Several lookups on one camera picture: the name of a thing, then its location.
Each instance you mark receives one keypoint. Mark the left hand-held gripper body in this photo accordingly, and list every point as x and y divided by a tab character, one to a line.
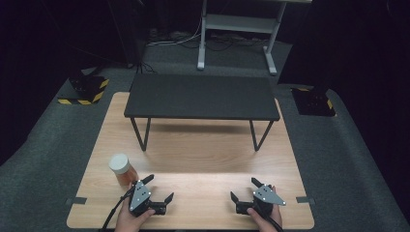
139	195

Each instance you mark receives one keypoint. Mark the amber jar with white lid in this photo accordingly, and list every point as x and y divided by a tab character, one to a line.
122	169

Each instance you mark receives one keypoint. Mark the white metal desk frame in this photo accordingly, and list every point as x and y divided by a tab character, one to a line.
238	24

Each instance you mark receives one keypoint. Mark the small black table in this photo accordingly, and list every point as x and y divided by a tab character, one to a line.
201	96

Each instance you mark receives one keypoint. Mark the grey tape strip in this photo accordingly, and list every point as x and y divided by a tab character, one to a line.
305	200
77	200

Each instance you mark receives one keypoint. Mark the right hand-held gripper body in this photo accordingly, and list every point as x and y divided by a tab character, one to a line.
266	196

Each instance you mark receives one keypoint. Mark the person's right hand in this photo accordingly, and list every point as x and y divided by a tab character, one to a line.
269	224

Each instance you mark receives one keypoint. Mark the person's left hand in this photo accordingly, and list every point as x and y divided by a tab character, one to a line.
127	220

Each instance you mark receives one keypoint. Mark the yellow black striped stand base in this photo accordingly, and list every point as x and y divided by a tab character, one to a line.
84	92
314	101

